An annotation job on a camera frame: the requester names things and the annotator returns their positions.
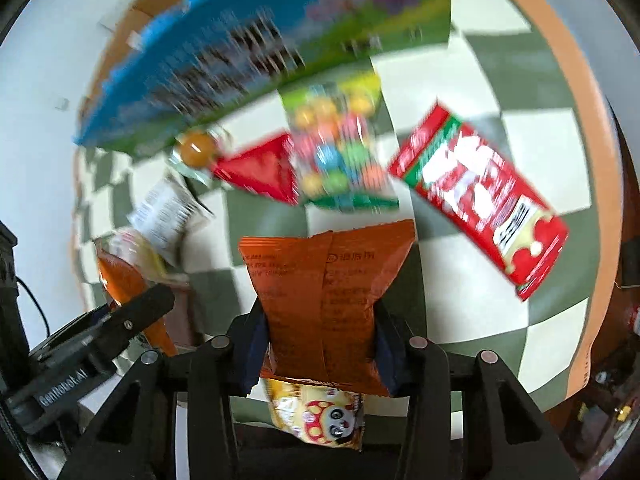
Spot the cardboard box with blue print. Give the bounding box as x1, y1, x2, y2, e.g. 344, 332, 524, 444
74, 0, 454, 159

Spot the orange and yellow snack packet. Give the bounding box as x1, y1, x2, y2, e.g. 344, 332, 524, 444
95, 230, 182, 357

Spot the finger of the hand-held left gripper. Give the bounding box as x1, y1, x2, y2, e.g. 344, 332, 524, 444
106, 283, 176, 350

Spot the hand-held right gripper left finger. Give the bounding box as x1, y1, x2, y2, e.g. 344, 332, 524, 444
57, 301, 273, 480

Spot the yellow panda print snack packet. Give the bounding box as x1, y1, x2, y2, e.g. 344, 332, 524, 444
262, 377, 367, 454

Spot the black cabinet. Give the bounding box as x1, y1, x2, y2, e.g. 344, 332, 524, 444
0, 220, 32, 392

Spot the small white snack packet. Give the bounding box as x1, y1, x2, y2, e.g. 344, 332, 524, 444
127, 175, 216, 267

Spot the orange ball candy clear wrapper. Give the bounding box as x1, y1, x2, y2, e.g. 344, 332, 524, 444
167, 126, 234, 187

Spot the black cable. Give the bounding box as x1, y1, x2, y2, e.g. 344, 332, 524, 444
15, 275, 51, 337

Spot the long red snack packet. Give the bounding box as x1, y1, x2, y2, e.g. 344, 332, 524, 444
387, 100, 571, 302

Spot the colourful candy balls bag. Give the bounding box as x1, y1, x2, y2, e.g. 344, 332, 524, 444
277, 72, 401, 212

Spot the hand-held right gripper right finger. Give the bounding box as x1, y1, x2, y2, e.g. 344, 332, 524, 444
372, 300, 581, 480

